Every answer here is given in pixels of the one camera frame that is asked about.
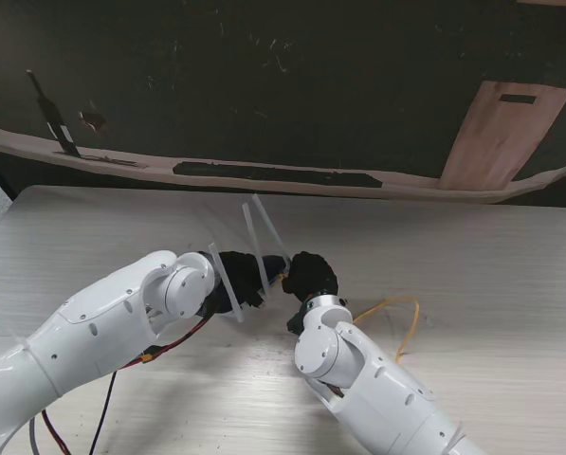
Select white router with antennas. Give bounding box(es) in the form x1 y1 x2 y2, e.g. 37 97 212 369
208 192 294 323

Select red black left arm wires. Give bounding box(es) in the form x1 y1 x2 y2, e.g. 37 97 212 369
28 315 212 455

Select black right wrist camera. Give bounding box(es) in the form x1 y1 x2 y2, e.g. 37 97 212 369
285 307 310 336

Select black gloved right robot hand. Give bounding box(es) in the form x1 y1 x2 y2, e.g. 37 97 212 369
281 250 340 304

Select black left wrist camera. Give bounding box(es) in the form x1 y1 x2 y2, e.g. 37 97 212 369
194 291 229 321

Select yellow Ethernet cable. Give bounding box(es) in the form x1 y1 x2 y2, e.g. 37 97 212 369
280 269 421 364

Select wooden cutting board print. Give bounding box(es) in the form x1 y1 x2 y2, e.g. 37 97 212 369
437 80 566 191

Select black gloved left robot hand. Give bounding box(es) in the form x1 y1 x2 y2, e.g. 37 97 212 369
215 249 267 314

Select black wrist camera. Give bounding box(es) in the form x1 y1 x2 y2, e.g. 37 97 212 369
194 291 229 321
285 307 310 336

